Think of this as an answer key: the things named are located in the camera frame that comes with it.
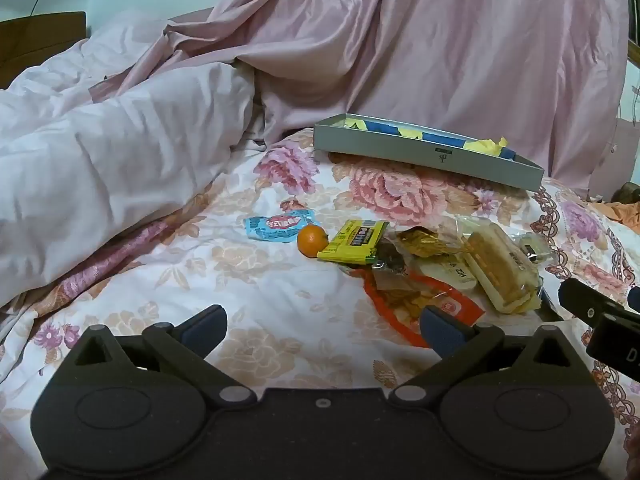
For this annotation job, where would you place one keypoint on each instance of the blue snack packet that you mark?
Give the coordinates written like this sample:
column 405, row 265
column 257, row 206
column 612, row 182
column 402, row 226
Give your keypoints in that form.
column 280, row 226

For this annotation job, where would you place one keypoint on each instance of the orange cloth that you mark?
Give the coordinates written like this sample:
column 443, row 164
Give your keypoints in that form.
column 620, row 211

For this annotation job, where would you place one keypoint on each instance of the clear packet of dark snack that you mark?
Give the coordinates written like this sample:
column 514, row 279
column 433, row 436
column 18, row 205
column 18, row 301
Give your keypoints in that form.
column 390, row 260

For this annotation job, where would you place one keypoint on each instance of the pink satin cloth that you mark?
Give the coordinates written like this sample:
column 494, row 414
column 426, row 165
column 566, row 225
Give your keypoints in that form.
column 425, row 35

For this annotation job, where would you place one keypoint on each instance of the wooden headboard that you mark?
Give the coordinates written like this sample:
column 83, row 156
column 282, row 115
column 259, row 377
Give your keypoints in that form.
column 35, row 45

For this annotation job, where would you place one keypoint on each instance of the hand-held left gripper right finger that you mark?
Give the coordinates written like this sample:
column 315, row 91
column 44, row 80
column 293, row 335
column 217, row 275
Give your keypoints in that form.
column 436, row 331

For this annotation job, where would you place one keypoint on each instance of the orange red snack packet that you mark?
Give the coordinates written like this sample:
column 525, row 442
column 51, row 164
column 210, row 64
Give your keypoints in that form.
column 450, row 310

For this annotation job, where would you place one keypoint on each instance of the mandarin orange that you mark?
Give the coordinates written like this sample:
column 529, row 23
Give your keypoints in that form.
column 312, row 241

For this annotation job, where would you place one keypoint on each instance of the light pink duvet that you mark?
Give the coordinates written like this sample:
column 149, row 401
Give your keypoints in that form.
column 100, row 160

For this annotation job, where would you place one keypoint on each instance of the yellow green snack packet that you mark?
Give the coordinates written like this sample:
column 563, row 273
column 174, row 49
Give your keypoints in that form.
column 352, row 242

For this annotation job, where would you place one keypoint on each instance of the beige snack packet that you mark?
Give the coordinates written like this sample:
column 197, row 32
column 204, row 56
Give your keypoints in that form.
column 447, row 272

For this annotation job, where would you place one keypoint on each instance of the floral bedsheet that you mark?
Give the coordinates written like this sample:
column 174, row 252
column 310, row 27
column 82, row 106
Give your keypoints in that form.
column 250, row 285

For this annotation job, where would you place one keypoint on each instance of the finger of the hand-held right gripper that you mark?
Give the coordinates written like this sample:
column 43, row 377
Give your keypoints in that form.
column 587, row 297

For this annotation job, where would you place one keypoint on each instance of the gold foil snack packet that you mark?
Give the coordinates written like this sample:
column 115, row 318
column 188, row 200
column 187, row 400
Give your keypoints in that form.
column 425, row 242

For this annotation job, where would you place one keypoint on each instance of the sandwich bread packet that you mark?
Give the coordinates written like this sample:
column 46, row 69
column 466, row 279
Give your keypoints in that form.
column 500, row 267

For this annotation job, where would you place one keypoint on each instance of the grey cardboard box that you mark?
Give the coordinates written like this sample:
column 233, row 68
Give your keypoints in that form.
column 380, row 152

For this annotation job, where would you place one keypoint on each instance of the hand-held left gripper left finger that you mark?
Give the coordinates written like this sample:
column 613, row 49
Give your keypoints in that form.
column 202, row 327

